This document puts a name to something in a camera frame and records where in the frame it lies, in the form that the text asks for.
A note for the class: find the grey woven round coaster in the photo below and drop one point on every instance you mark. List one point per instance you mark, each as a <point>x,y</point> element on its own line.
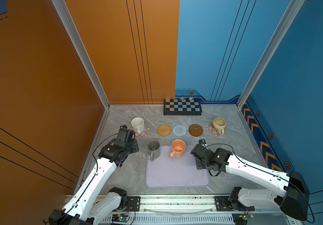
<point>179,130</point>

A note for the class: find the black white chessboard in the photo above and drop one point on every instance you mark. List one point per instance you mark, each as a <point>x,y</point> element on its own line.
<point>182,107</point>

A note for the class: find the circuit board right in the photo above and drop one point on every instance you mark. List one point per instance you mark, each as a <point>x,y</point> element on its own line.
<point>241,219</point>

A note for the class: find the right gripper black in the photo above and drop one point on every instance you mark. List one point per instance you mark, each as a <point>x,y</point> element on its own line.
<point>198,166</point>

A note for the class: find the green circuit board left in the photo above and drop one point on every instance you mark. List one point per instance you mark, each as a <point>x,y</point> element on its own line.
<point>120,218</point>

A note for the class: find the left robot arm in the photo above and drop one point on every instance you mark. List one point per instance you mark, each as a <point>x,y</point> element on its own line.
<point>82,208</point>

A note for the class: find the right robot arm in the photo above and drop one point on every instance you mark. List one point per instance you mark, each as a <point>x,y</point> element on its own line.
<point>285,191</point>

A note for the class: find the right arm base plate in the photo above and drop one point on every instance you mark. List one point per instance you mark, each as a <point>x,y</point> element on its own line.
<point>223,204</point>

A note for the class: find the yellow mug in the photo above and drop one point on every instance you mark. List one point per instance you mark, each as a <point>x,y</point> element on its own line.
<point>219,125</point>

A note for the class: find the orange mug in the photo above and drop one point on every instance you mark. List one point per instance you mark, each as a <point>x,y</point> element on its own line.
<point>178,148</point>

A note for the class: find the yellow rattan round coaster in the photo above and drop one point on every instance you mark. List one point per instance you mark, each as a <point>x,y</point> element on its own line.
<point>164,130</point>

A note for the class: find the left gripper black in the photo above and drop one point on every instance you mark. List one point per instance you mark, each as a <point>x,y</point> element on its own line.
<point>135,147</point>

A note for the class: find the white mug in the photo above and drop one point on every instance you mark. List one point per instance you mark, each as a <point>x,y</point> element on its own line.
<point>138,125</point>

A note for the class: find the aluminium front rail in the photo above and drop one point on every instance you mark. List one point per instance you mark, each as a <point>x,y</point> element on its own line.
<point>194,209</point>

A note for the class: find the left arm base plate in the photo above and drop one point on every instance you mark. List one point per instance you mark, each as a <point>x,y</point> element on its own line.
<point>132,203</point>

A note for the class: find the grey mug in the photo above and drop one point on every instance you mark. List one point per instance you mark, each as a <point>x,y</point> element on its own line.
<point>154,149</point>

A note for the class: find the lavender silicone tray mat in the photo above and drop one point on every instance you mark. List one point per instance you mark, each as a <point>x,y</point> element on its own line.
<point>166,172</point>

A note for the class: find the pink flower coaster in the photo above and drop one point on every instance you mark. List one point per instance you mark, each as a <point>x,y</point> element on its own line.
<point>209,128</point>
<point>144,134</point>

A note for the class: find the brown wooden round coaster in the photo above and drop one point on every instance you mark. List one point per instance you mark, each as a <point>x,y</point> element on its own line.
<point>195,130</point>

